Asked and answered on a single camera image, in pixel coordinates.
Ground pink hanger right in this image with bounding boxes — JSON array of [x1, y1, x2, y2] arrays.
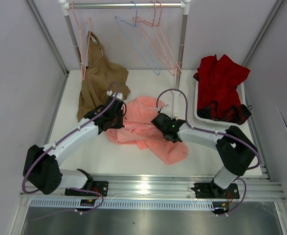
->
[[141, 1, 182, 76]]

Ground right black mount plate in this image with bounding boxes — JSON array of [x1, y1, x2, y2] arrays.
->
[[191, 183, 240, 199]]

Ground pink skirt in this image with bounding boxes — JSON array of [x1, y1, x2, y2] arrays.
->
[[106, 96, 189, 165]]

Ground tan brown garment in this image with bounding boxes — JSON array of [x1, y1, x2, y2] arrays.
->
[[77, 32, 131, 121]]

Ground white slotted cable duct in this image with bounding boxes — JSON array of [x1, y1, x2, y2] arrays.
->
[[30, 198, 214, 211]]

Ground black mount plate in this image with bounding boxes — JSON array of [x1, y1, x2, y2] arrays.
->
[[191, 183, 240, 199], [65, 181, 109, 197]]

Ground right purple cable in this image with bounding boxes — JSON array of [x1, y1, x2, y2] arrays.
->
[[155, 88, 261, 217]]

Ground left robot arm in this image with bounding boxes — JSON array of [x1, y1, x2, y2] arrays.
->
[[22, 93, 124, 196]]

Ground pink hanger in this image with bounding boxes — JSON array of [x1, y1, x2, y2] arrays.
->
[[141, 1, 182, 76], [71, 1, 93, 81], [132, 16, 178, 76]]

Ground pink hanger middle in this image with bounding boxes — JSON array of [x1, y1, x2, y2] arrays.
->
[[132, 16, 178, 76]]

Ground pink hanger far left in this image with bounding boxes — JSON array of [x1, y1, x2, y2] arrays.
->
[[71, 1, 93, 81]]

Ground left black mount plate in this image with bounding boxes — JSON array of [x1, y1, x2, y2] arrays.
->
[[65, 181, 109, 197]]

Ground purple cable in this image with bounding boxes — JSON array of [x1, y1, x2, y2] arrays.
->
[[22, 81, 121, 216], [155, 88, 261, 217]]

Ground blue wire hanger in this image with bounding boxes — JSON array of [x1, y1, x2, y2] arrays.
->
[[114, 1, 160, 75]]

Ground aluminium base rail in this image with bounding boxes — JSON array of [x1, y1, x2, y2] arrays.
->
[[20, 173, 286, 202]]

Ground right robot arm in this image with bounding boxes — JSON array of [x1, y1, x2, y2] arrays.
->
[[152, 112, 259, 198]]

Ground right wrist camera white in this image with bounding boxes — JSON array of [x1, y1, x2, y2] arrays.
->
[[157, 105, 174, 117]]

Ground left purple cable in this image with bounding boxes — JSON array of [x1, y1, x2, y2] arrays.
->
[[22, 81, 121, 216]]

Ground white laundry basket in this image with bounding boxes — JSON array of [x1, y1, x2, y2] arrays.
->
[[194, 80, 246, 127]]

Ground red garment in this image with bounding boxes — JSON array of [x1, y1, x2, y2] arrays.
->
[[193, 55, 251, 124]]

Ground metal clothes rack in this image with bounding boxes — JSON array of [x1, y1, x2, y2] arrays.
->
[[58, 0, 192, 118]]

